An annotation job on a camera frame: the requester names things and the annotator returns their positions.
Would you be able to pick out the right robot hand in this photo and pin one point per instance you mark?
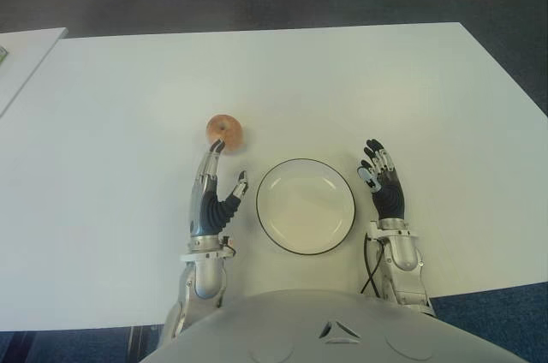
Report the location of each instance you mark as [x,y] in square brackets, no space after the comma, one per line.
[389,198]

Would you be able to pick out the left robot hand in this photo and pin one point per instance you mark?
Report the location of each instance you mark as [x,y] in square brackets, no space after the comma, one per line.
[207,213]

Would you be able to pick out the reddish yellow apple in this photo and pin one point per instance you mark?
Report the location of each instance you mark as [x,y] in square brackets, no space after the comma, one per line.
[229,132]

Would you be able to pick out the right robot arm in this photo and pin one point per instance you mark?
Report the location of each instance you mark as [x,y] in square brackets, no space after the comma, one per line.
[402,251]

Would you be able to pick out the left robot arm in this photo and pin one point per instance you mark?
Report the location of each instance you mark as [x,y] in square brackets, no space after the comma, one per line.
[207,277]

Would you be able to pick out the white plate with black rim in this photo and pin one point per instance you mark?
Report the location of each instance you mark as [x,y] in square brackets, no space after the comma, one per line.
[306,209]

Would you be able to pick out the grey robot torso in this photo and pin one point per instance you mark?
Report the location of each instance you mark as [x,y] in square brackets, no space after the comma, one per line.
[342,329]

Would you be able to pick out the white side table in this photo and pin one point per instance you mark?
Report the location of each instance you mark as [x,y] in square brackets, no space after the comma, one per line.
[30,63]

